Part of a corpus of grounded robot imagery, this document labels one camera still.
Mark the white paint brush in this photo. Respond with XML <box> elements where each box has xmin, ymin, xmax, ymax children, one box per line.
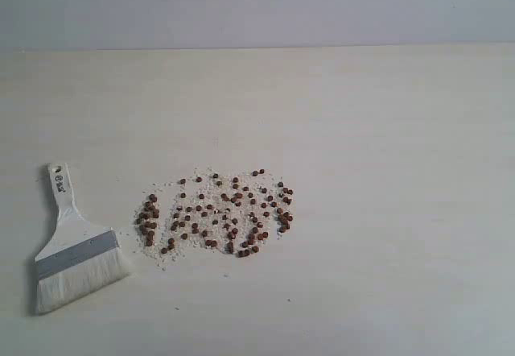
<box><xmin>35</xmin><ymin>163</ymin><xmax>131</xmax><ymax>315</ymax></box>

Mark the pile of brown pellets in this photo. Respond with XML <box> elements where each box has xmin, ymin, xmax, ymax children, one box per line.
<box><xmin>115</xmin><ymin>167</ymin><xmax>295</xmax><ymax>271</ymax></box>

